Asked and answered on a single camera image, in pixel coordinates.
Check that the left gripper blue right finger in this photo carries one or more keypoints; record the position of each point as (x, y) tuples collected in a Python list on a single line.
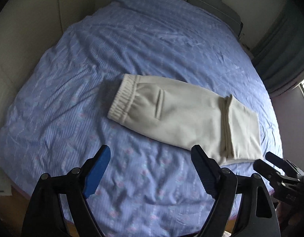
[(208, 170)]

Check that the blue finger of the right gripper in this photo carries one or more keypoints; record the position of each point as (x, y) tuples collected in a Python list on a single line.
[(275, 159), (265, 170)]

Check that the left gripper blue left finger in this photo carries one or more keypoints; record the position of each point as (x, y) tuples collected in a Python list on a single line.
[(95, 168)]

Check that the cream white pants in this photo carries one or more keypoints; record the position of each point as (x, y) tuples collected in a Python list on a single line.
[(183, 115)]

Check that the blue checked duvet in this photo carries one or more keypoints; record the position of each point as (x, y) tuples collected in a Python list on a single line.
[(59, 118)]

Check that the teal curtain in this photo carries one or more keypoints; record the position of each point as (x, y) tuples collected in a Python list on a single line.
[(279, 56)]

